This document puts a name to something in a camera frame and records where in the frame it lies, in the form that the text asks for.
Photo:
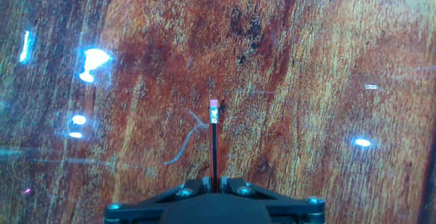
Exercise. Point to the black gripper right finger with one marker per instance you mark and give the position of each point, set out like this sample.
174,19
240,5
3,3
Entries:
293,206

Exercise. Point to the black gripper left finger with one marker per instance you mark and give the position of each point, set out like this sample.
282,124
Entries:
146,206

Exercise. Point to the black red pencil pink eraser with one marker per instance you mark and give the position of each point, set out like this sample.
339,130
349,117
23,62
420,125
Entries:
214,149

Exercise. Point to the glossy wood grain mat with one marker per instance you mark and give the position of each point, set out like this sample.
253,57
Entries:
306,81

